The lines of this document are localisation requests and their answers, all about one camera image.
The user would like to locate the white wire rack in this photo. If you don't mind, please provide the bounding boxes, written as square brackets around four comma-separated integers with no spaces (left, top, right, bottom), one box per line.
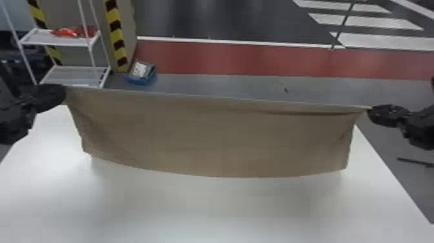
[0,0,112,89]

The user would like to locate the red snack packet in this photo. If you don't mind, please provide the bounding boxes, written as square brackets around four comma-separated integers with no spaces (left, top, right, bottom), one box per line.
[50,25,98,39]

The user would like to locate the blue box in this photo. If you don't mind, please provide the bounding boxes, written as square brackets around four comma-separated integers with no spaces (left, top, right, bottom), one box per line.
[125,60,158,86]

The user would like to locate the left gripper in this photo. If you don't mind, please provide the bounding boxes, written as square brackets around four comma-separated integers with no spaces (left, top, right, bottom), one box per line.
[19,83,68,115]

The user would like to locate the yellow black striped post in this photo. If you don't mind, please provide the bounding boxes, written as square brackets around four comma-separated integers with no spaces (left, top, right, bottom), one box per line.
[103,0,130,73]
[26,0,64,67]

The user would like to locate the beige towel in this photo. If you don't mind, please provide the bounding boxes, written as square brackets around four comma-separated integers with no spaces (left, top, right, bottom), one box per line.
[64,86,373,179]

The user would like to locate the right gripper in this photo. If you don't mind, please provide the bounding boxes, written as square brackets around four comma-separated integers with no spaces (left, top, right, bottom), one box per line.
[366,103,413,129]

